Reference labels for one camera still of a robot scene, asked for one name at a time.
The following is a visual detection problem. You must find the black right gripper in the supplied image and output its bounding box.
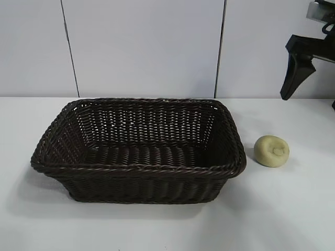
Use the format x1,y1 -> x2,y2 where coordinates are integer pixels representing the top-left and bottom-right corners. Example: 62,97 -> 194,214
280,18 -> 335,111

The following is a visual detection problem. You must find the pale yellow egg yolk pastry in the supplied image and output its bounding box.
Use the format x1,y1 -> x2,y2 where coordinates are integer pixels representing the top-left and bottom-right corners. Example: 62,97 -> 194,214
253,134 -> 291,166

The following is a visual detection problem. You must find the dark brown woven basket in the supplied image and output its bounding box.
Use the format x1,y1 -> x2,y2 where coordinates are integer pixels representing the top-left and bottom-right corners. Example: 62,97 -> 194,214
29,97 -> 248,206

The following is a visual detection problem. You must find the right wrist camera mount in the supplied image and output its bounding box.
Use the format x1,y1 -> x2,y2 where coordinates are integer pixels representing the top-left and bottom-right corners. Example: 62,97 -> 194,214
307,0 -> 335,21

